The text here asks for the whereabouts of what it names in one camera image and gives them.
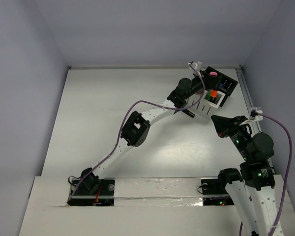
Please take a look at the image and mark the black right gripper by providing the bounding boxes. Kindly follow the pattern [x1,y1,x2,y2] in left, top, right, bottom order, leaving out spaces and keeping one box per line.
[210,114,252,160]

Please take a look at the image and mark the orange highlighter black body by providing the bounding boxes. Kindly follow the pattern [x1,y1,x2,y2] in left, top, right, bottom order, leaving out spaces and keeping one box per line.
[210,90,217,102]

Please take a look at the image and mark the green highlighter black body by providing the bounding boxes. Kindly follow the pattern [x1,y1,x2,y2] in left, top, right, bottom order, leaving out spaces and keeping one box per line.
[205,91,211,100]

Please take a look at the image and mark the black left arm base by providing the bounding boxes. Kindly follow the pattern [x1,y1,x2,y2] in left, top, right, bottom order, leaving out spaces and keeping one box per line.
[67,179,115,207]

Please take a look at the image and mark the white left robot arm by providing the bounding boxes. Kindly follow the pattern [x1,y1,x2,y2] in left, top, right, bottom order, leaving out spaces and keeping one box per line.
[75,67,223,194]

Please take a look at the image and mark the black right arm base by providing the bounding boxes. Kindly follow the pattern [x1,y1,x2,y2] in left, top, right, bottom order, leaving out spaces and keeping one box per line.
[198,178,228,196]

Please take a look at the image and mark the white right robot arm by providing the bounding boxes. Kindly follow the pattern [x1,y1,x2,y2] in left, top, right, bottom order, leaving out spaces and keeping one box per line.
[211,115,284,236]

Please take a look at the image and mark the black slotted organizer box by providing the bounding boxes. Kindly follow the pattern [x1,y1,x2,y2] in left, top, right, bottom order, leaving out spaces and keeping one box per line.
[205,66,238,107]

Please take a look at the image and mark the white slotted organizer box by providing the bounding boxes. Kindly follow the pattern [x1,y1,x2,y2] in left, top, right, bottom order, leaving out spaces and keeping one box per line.
[186,90,225,119]

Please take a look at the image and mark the blue highlighter black body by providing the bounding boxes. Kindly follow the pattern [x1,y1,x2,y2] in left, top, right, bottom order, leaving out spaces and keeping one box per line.
[174,109,195,118]

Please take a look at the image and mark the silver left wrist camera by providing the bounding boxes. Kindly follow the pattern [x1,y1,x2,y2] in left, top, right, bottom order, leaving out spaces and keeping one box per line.
[188,61,203,77]

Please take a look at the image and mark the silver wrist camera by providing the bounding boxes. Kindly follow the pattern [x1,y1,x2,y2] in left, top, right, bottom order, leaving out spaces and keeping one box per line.
[188,61,203,77]
[240,107,263,126]

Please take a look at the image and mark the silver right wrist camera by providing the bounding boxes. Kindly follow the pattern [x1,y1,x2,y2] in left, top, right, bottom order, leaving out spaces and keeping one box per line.
[240,107,263,126]

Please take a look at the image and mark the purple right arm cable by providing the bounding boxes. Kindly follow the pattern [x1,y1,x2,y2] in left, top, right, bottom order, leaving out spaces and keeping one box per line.
[238,113,293,236]

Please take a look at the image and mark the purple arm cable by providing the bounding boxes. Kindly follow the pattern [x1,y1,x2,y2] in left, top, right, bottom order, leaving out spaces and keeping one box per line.
[70,62,207,197]
[238,113,293,236]

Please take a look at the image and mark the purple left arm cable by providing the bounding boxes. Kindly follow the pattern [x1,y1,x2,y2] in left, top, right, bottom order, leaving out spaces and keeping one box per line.
[70,62,207,197]

